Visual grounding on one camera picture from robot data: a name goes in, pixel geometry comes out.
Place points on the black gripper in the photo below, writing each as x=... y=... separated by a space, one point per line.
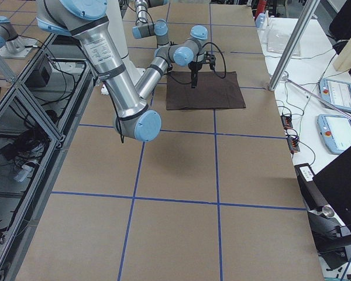
x=194 y=68

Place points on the dark brown t-shirt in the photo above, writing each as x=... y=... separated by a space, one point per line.
x=211 y=92

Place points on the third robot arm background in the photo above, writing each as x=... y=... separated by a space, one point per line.
x=12 y=45

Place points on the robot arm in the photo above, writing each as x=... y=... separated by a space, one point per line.
x=88 y=22
x=145 y=26

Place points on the clear plastic bag with parts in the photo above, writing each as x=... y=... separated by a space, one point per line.
x=274 y=35

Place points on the red cylinder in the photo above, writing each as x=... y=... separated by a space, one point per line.
x=260 y=8

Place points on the orange connector board far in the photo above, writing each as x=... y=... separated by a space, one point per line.
x=286 y=121

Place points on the orange connector board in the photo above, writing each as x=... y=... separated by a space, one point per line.
x=286 y=121
x=293 y=143

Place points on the orange connector board near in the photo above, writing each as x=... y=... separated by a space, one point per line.
x=293 y=143

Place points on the far teach pendant tablet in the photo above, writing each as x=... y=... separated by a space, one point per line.
x=336 y=92

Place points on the teach pendant tablet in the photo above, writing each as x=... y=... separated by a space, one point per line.
x=335 y=131
x=336 y=92

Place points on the near teach pendant tablet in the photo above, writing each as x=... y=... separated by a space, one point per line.
x=335 y=131

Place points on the black box with label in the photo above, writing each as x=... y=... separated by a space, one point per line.
x=311 y=194

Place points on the black monitor on stand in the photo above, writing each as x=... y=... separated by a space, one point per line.
x=333 y=242

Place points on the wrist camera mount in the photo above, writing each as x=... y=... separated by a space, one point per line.
x=209 y=59

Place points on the aluminium frame post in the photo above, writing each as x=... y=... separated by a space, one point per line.
x=299 y=28

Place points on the aluminium frame rack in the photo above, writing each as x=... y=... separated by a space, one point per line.
x=42 y=98

